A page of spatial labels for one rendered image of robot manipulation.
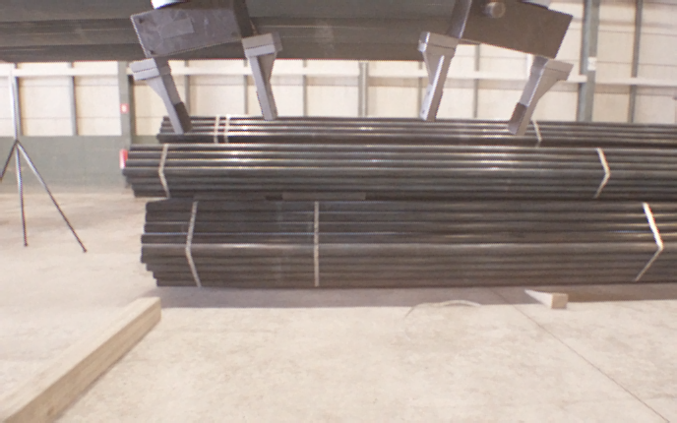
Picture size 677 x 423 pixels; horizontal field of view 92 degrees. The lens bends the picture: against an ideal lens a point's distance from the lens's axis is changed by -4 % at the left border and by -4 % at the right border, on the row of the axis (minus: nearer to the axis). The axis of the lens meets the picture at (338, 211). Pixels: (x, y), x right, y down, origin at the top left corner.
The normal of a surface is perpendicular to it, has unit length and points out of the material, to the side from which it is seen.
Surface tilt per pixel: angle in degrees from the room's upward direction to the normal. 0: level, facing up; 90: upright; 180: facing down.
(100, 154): 90
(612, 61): 90
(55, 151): 90
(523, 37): 114
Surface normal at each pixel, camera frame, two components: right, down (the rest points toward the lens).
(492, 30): 0.08, 0.52
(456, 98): 0.04, 0.13
